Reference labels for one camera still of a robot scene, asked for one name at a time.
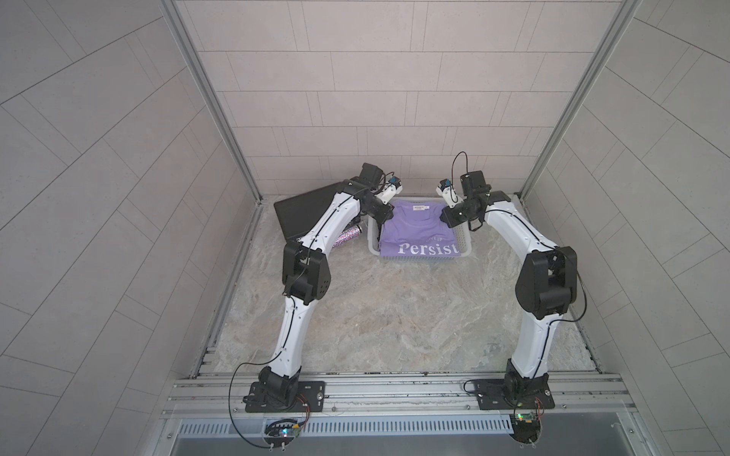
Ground white plastic laundry basket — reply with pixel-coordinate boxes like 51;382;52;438
366;198;473;260

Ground purple glitter cylinder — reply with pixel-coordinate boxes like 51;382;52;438
334;224;363;246

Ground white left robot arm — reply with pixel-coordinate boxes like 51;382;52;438
259;163;402;406

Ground right circuit board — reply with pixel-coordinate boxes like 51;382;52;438
509;412;542;447

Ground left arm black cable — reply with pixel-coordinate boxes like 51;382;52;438
227;347;286;450

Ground black briefcase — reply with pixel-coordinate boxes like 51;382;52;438
274;184;340;241

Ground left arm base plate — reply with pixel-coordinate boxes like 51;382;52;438
243;381;326;413

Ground aluminium corner profile left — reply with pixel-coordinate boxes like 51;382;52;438
161;0;263;205

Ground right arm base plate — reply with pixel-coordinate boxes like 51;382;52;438
464;374;555;410

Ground aluminium corner profile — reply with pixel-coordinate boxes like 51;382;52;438
161;0;263;205
517;0;642;200

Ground aluminium front rail frame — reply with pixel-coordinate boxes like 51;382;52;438
146;372;655;455

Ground purple Persist t-shirt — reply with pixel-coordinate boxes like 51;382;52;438
378;199;461;258

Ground circuit board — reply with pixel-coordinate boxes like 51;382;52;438
263;418;306;450
509;412;542;447

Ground aluminium corner profile right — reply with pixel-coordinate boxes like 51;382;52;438
517;0;642;200

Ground left circuit board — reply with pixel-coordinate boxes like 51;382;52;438
263;418;306;450

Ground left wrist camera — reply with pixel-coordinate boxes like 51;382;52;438
376;177;403;204

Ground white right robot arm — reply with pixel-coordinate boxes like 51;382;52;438
436;171;578;404

